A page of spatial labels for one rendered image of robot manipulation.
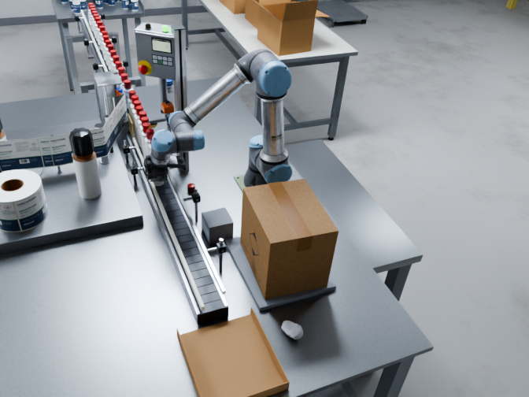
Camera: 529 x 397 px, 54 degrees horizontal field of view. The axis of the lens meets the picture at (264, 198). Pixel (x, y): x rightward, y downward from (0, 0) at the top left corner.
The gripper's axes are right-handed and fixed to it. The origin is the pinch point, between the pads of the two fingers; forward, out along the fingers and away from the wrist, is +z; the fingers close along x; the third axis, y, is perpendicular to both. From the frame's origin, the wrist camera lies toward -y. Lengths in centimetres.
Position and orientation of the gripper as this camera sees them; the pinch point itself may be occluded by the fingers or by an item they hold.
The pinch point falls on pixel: (161, 178)
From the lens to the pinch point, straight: 220.2
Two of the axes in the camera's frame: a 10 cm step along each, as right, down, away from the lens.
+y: -9.2, 1.9, -3.5
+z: -2.5, 3.9, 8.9
